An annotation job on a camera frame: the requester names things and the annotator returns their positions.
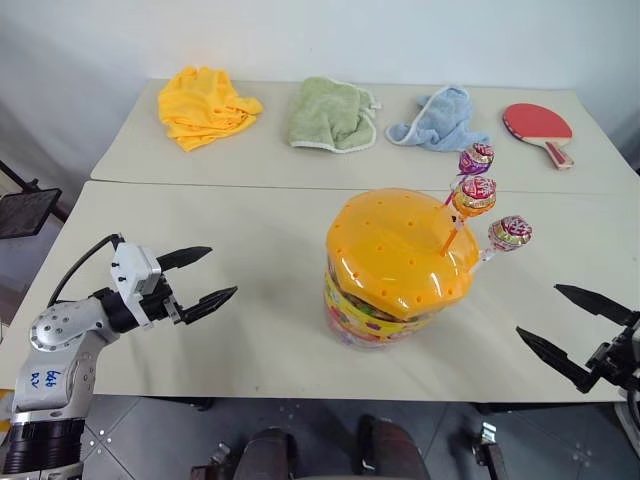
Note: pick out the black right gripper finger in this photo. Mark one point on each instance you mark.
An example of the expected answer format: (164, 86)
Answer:
(552, 357)
(593, 303)

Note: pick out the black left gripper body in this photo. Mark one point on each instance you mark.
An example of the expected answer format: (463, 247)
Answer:
(161, 302)

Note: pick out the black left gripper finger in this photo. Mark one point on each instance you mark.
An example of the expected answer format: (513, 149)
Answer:
(183, 256)
(207, 304)

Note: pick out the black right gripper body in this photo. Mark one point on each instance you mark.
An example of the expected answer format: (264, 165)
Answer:
(616, 356)

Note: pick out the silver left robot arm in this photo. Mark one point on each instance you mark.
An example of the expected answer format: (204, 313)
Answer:
(55, 325)

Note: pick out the silver red wrapped lollipop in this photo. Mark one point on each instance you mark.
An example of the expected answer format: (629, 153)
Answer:
(509, 233)

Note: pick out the red gold wrapped lollipop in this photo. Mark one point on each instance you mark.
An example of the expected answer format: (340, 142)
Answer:
(476, 197)

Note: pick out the lollipop jar with orange lid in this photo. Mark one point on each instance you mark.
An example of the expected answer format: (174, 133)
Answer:
(397, 265)

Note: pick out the purple wrapped lollipop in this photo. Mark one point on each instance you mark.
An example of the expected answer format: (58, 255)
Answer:
(476, 159)

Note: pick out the yellow cloth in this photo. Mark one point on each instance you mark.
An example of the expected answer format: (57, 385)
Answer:
(205, 108)

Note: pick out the dark rounded robot leg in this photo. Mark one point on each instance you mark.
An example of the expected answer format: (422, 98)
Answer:
(395, 450)
(270, 452)

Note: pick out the red table tennis paddle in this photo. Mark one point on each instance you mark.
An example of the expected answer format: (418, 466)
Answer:
(540, 127)

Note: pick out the green towel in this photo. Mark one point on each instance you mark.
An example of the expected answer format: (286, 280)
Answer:
(331, 114)

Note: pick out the blue towel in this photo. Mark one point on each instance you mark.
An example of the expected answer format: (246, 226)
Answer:
(440, 121)

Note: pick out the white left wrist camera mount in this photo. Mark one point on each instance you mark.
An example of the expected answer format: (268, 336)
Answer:
(131, 267)

